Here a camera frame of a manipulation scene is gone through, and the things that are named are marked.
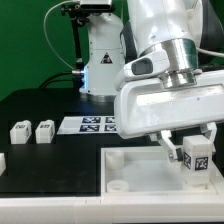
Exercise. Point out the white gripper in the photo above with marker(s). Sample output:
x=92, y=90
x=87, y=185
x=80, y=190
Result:
x=143, y=107

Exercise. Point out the white square table top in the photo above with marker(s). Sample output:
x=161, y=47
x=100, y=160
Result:
x=147, y=170

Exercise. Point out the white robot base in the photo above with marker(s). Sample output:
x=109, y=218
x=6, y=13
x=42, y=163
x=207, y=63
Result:
x=105, y=58

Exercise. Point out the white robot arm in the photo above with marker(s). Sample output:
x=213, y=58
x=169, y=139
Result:
x=188, y=30

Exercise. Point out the white sheet with tags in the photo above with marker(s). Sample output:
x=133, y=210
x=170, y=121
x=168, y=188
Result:
x=87, y=125

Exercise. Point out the white block left edge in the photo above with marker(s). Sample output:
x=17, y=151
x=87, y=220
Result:
x=2, y=163

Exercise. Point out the white fixture wall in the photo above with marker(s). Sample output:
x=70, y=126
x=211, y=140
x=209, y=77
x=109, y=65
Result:
x=162, y=209

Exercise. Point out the black camera stand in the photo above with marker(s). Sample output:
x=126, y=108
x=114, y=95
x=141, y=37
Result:
x=79, y=12

